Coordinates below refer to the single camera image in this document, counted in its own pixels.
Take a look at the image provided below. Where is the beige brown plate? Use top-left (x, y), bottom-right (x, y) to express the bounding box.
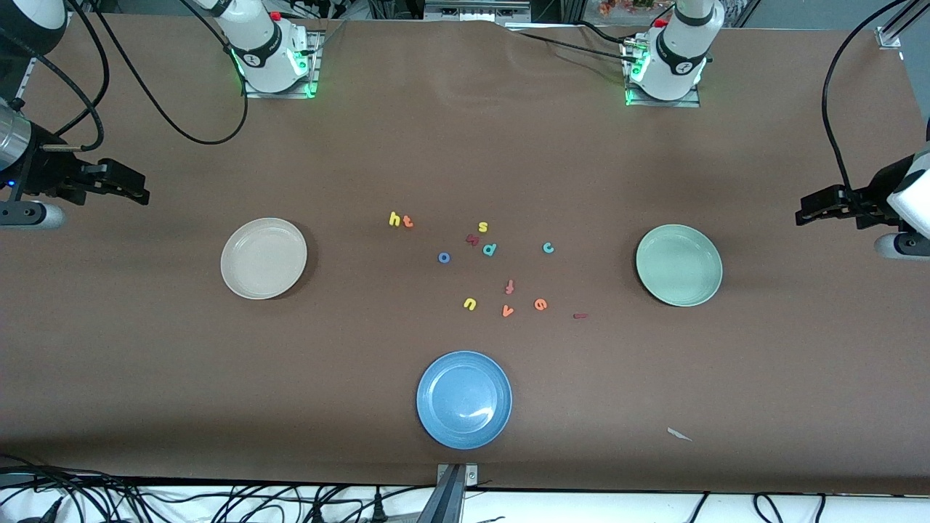
top-left (220, 217), bottom-right (308, 301)

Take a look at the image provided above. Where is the pale green plate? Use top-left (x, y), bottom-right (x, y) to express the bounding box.
top-left (635, 224), bottom-right (724, 308)

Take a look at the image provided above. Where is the brown paper table cover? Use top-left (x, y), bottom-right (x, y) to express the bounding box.
top-left (0, 11), bottom-right (930, 495)

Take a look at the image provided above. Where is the orange flower decoration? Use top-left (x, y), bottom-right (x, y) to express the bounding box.
top-left (597, 0), bottom-right (658, 17)

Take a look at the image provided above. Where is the grey metal box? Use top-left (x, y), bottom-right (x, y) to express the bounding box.
top-left (424, 0), bottom-right (533, 24)

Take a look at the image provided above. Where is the blue plate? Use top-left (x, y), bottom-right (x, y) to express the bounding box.
top-left (416, 350), bottom-right (514, 450)

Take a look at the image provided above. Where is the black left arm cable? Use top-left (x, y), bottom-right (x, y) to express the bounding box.
top-left (821, 0), bottom-right (913, 191)

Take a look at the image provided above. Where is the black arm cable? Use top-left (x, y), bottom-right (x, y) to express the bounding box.
top-left (821, 0), bottom-right (913, 191)
top-left (0, 0), bottom-right (251, 151)

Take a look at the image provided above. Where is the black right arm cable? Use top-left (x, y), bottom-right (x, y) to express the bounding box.
top-left (0, 0), bottom-right (251, 151)

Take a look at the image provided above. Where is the aluminium frame rail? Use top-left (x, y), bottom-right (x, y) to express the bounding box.
top-left (15, 9), bottom-right (73, 99)

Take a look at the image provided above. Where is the aluminium frame post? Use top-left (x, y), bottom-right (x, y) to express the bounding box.
top-left (876, 0), bottom-right (930, 50)

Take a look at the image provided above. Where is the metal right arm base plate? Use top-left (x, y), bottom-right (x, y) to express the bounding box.
top-left (242, 31), bottom-right (322, 100)

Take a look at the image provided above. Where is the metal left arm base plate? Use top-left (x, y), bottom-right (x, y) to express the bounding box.
top-left (623, 36), bottom-right (702, 108)

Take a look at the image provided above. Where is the black base power cable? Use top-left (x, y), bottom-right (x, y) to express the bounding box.
top-left (505, 20), bottom-right (640, 66)

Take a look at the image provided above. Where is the black cable with plug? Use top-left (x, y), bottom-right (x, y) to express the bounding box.
top-left (211, 485), bottom-right (349, 523)
top-left (0, 454), bottom-right (157, 523)
top-left (356, 487), bottom-right (408, 523)

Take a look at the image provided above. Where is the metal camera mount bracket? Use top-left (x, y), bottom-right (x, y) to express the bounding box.
top-left (418, 463), bottom-right (479, 523)

